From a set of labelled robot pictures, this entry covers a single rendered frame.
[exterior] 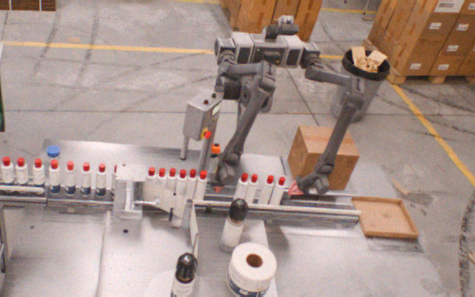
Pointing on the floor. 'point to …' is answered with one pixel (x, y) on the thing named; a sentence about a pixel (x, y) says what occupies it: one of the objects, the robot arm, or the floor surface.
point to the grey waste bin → (364, 96)
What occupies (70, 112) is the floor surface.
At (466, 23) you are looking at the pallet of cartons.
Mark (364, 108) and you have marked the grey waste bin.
